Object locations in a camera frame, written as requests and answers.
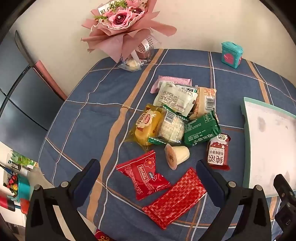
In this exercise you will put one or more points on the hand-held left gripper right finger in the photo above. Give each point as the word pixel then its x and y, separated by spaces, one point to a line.
pixel 208 183

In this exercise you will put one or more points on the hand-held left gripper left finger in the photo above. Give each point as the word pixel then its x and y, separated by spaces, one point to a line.
pixel 87 180

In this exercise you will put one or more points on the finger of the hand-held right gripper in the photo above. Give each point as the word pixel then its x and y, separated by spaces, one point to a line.
pixel 285 217
pixel 283 185

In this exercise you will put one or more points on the dark red biscuit packet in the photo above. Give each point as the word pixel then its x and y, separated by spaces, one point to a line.
pixel 218 153

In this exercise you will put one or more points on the red patterned snack packet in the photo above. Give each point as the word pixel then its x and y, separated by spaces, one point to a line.
pixel 178 199

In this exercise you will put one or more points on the pale yellow small packet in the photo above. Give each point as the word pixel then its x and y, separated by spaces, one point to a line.
pixel 178 155

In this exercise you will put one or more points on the white tray with teal rim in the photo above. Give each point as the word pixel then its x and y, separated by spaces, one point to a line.
pixel 270 139

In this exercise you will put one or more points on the green snack packet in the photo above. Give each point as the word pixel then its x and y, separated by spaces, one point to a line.
pixel 201 128

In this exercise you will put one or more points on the red flower print packet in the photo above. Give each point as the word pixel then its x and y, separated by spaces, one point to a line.
pixel 143 176

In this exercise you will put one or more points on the clear rice cracker packet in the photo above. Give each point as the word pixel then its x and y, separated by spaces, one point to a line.
pixel 172 127

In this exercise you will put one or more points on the yellow cake packet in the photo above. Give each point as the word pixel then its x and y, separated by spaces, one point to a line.
pixel 145 125

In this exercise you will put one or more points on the beige bread packet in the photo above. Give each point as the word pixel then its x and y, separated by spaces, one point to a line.
pixel 207 99

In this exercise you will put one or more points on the white snack packet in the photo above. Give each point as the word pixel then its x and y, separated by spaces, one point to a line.
pixel 173 96

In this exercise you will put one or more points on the pink snack packet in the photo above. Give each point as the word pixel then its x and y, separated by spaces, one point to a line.
pixel 172 80

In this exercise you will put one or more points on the red packet with gold print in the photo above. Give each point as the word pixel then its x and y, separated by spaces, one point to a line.
pixel 101 236

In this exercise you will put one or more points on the blue plaid tablecloth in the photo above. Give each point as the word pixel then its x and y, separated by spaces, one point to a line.
pixel 97 120

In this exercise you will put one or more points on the teal plastic basket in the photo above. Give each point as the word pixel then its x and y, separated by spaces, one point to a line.
pixel 23 190

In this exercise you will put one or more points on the green printed paper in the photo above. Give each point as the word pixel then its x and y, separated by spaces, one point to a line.
pixel 20 160

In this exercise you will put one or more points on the dark grey refrigerator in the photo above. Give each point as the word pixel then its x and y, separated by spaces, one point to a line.
pixel 20 104

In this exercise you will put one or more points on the pink panel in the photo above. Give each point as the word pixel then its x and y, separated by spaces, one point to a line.
pixel 46 74

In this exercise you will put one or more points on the small clear candy packet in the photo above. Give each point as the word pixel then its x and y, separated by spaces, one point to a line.
pixel 132 63

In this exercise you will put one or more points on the teal toy box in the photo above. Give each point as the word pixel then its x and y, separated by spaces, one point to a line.
pixel 231 55

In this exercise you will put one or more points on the pink rose bouquet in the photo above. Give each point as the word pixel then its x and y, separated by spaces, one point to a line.
pixel 118 19

